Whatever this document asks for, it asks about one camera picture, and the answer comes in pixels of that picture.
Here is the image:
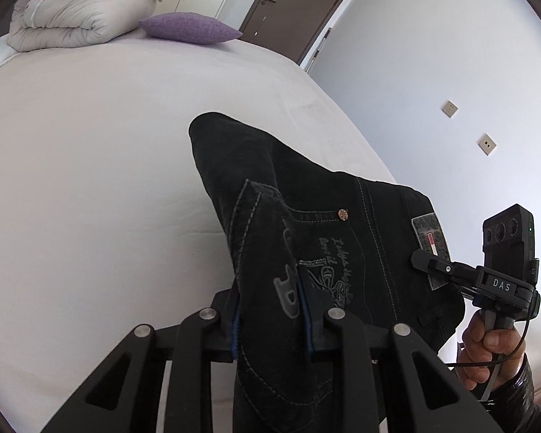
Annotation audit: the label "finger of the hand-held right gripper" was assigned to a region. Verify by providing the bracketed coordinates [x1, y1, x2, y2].
[411, 249, 479, 287]

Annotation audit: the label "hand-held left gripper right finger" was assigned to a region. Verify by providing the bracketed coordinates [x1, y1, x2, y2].
[296, 265, 492, 433]

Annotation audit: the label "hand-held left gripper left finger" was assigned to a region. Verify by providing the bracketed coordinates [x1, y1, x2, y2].
[40, 289, 242, 433]

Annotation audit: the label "black denim pants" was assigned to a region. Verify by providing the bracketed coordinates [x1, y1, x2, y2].
[188, 111, 466, 433]

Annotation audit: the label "person's right forearm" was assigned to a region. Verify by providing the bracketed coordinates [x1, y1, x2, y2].
[478, 354, 537, 433]

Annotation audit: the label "person's right hand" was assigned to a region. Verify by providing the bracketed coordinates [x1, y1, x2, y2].
[460, 313, 528, 391]

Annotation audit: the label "bed with white sheet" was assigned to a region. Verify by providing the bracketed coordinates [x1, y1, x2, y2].
[0, 34, 400, 433]

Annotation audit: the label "brown door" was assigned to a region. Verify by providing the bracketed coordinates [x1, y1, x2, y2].
[243, 0, 370, 66]

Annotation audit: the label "purple pillow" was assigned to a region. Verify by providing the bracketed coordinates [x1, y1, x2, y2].
[138, 13, 244, 46]

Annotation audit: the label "folded beige duvet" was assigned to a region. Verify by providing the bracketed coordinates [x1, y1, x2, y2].
[6, 0, 163, 50]

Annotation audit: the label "black cable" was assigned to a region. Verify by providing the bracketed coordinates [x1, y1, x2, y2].
[444, 298, 537, 368]

